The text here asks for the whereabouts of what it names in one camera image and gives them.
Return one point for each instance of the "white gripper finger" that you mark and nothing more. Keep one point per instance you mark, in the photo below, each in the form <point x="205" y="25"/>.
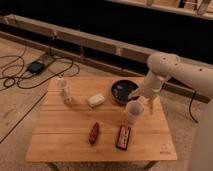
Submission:
<point x="151" y="105"/>
<point x="134" y="93"/>

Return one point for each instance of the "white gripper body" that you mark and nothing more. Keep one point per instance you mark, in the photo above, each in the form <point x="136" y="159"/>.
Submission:
<point x="151" y="85"/>

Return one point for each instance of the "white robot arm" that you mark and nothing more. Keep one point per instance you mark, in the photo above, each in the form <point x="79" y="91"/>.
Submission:
<point x="163" y="66"/>

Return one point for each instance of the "black bowl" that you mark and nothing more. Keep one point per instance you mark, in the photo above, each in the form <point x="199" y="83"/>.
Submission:
<point x="121" y="89"/>

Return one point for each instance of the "white paper cup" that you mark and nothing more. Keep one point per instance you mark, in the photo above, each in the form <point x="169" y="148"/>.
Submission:
<point x="134" y="110"/>

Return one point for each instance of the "black red rectangular box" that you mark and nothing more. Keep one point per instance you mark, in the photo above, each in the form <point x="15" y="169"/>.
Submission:
<point x="123" y="137"/>

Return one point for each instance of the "blue power box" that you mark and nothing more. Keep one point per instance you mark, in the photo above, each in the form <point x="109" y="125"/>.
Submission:
<point x="35" y="67"/>

